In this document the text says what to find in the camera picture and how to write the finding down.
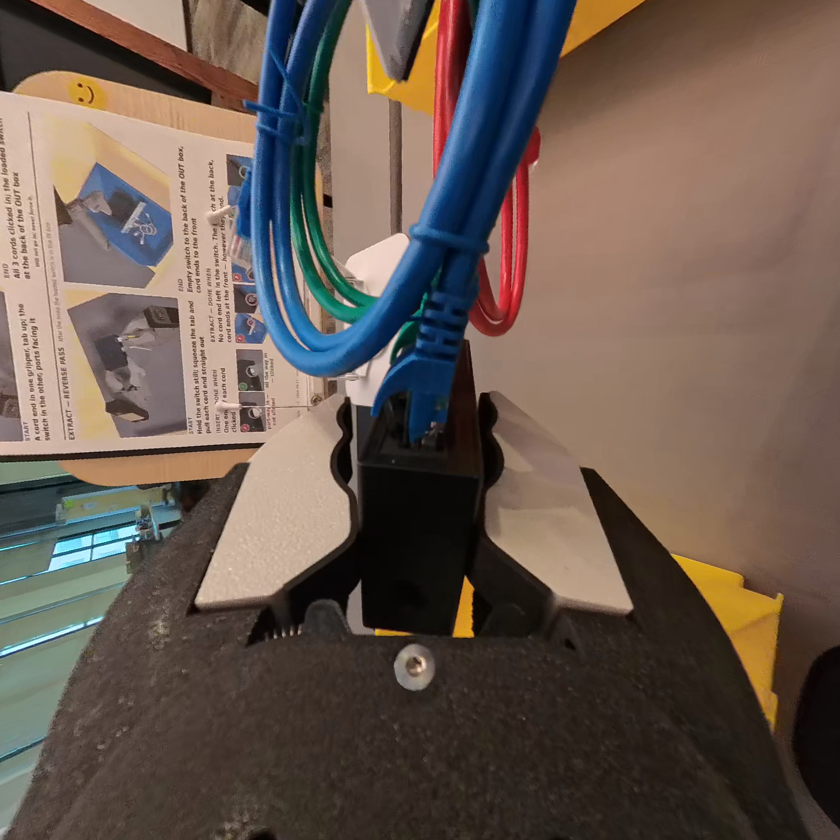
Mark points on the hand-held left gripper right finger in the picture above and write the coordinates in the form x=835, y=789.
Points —
x=551, y=531

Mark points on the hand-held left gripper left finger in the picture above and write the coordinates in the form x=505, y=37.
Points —
x=282, y=525

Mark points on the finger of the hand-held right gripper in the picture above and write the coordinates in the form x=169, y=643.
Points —
x=394, y=39

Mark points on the black ethernet switch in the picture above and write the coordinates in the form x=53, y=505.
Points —
x=413, y=525

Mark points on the yellow plastic bin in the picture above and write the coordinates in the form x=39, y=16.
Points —
x=728, y=610
x=590, y=26

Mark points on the instruction sheet on board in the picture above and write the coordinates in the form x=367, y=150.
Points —
x=131, y=469

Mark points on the white stand base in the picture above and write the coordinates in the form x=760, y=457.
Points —
x=377, y=262

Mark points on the green tinted window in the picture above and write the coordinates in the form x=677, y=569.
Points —
x=65, y=590

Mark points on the brown wooden beam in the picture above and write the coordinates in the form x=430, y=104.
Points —
x=164, y=49

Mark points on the black foam pad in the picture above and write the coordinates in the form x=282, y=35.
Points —
x=820, y=722

